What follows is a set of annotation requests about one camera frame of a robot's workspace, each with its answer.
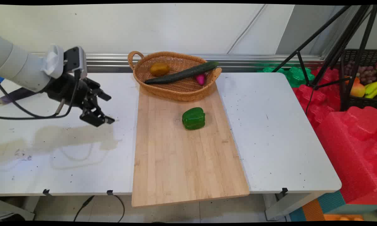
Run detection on teal orange floor mat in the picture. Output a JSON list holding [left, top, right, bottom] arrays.
[[288, 190, 377, 222]]

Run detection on dark purple eggplant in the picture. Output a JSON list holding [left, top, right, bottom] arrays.
[[0, 87, 36, 105]]

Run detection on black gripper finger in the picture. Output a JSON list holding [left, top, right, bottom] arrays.
[[92, 89, 112, 102], [79, 106, 115, 128]]

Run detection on small red foam mat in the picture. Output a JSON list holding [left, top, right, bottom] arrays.
[[292, 67, 341, 127]]

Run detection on green foam mat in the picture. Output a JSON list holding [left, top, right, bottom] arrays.
[[257, 64, 315, 88]]

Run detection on brown yellow potato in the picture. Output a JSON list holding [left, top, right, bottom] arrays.
[[150, 62, 170, 77]]

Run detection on green bell pepper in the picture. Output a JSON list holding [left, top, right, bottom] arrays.
[[182, 107, 206, 130]]

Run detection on long green cucumber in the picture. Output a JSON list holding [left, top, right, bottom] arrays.
[[145, 61, 220, 85]]

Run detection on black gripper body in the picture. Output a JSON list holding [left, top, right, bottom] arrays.
[[45, 73, 101, 111]]

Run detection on purple grapes bunch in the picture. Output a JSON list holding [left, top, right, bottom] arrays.
[[346, 61, 377, 85]]

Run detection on woven wicker basket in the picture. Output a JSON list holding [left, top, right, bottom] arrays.
[[128, 51, 222, 101]]

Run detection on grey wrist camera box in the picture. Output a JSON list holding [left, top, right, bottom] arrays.
[[64, 46, 88, 79]]

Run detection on black camera cable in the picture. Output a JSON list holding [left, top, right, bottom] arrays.
[[0, 71, 81, 120]]

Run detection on white table leg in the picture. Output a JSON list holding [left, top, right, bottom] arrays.
[[264, 192, 324, 221]]

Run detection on wooden cutting board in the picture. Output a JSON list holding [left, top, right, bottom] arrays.
[[131, 85, 250, 208]]

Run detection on black plastic crate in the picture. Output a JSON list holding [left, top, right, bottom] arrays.
[[339, 49, 377, 110]]

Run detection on large red foam mat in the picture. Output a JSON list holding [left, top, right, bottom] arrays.
[[315, 106, 377, 205]]

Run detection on black tripod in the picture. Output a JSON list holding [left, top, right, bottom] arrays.
[[272, 5, 377, 112]]

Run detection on aluminium wall rail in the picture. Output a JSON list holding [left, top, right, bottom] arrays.
[[30, 53, 325, 68]]

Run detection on orange red mango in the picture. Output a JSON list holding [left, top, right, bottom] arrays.
[[350, 82, 366, 98]]

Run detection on yellow green bananas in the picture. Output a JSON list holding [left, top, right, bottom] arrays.
[[364, 81, 377, 99]]

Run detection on black floor cable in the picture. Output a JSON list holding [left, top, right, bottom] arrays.
[[73, 195, 125, 222]]

